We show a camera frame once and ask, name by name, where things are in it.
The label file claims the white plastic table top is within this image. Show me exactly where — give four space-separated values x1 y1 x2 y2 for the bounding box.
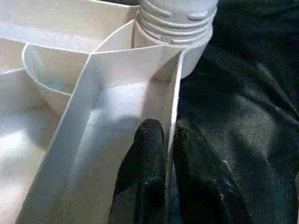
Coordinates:
0 0 214 224

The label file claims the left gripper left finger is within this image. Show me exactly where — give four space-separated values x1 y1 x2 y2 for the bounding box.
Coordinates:
107 118 168 224

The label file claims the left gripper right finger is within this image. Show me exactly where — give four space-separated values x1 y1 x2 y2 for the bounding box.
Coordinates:
174 119 252 224

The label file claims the black work mat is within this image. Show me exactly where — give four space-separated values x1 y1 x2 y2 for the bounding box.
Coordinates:
100 0 299 224

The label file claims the white plastic table leg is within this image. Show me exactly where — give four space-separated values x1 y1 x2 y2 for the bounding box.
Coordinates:
136 0 219 45

